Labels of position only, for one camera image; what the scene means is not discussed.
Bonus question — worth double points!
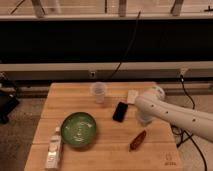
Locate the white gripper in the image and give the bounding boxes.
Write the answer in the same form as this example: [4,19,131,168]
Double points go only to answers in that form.
[136,110,154,126]

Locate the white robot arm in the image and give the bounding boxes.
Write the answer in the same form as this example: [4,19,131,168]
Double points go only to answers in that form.
[134,86,213,143]

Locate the black phone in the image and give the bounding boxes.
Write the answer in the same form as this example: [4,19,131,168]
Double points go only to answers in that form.
[113,102,128,122]

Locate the small white box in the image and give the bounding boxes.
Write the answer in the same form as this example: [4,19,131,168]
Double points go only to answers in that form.
[127,90,139,104]

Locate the green bowl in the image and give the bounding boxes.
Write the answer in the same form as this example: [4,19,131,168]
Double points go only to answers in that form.
[61,112,97,148]

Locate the white plastic bottle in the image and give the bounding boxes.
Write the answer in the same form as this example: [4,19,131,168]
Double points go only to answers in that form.
[45,127,62,171]

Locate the black object at left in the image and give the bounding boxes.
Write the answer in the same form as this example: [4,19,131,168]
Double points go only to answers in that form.
[0,72,19,124]

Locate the black cables on floor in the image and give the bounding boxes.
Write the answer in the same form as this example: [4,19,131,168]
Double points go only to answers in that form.
[171,74,208,171]

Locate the black hanging cable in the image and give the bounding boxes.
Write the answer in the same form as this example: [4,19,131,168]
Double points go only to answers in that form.
[103,9,142,82]

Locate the wall power outlet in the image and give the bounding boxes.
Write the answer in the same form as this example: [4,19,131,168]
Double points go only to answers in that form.
[90,71,96,78]

